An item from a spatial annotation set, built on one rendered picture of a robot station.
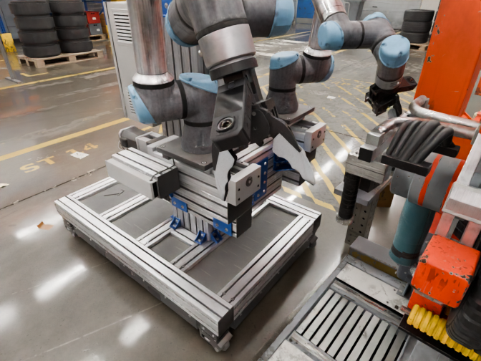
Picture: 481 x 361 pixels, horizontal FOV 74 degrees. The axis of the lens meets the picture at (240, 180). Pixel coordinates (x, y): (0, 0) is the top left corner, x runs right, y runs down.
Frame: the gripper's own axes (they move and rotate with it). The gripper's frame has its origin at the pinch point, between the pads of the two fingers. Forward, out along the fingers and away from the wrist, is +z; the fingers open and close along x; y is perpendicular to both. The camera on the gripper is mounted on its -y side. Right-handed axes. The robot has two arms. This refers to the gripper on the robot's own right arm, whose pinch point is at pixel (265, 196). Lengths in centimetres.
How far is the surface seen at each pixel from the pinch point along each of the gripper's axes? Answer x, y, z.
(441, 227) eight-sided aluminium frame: -25.5, 14.9, 17.3
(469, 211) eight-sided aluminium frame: -29.5, 12.9, 13.8
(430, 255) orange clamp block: -22.2, 8.6, 18.7
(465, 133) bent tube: -36, 35, 7
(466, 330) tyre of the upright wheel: -26.2, 9.9, 36.0
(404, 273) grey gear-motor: -22, 77, 71
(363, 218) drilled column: -9, 124, 68
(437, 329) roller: -24, 30, 54
